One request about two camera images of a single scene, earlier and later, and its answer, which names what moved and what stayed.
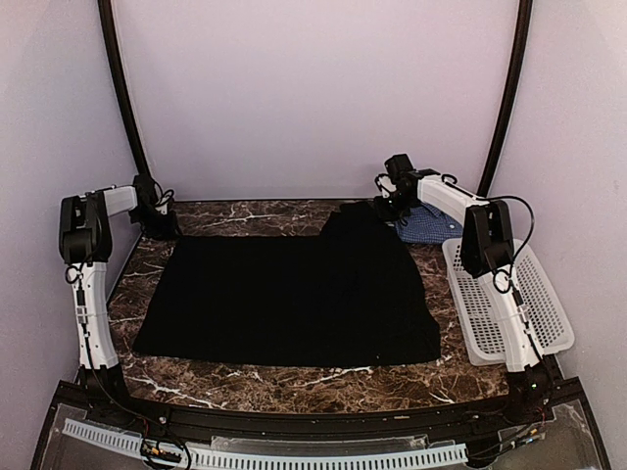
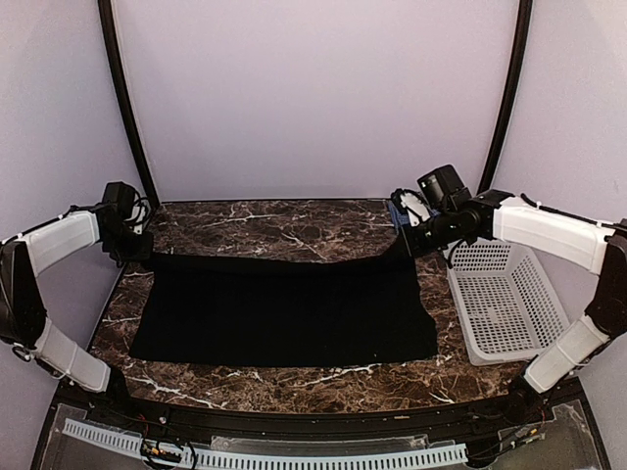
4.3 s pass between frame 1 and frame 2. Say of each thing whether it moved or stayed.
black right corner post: stayed
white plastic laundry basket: stayed
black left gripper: moved
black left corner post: stayed
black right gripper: moved
